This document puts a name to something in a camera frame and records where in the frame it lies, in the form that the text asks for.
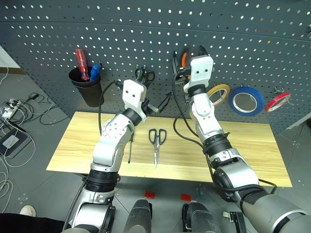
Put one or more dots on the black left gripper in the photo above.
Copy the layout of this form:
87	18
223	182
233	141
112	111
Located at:
146	105

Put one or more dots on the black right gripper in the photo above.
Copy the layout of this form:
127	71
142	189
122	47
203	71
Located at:
182	75

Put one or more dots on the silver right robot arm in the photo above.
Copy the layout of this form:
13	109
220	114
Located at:
206	116

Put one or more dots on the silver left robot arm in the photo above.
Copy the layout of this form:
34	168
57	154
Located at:
109	145

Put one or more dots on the yellow tape roll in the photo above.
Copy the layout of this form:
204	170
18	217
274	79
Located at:
219	86

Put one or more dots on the dark grey perforated pegboard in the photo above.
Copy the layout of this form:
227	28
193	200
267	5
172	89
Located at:
145	36

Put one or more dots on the blue tape roll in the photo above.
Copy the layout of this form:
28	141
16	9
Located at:
260	99

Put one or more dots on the metal pegboard hook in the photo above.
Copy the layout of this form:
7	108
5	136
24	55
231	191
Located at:
280	89

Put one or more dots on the red tape roll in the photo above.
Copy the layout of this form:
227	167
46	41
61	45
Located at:
277	99

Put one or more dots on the thin black shaft screwdriver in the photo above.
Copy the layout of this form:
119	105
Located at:
129	153

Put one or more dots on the black cup holder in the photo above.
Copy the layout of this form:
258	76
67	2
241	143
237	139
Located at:
91	94

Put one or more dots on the red floor marker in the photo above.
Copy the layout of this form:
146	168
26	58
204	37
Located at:
186	197
150	194

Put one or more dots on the dark rounded robot foot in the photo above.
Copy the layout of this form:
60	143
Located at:
200	218
138	216

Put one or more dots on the black power adapter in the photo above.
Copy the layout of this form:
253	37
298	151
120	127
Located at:
33	96

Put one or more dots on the black flat box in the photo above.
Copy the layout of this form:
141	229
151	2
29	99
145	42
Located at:
20	143

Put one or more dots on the white power strip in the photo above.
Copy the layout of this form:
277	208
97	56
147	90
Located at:
8	110

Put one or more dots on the white shoe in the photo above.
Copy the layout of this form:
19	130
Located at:
28	210

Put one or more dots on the black trouser leg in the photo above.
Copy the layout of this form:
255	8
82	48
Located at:
31	224

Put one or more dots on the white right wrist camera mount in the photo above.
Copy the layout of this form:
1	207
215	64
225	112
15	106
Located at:
200	70

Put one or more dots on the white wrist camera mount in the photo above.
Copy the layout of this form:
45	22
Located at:
131	94
200	70

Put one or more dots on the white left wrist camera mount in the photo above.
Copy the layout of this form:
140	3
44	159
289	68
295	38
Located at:
131	94

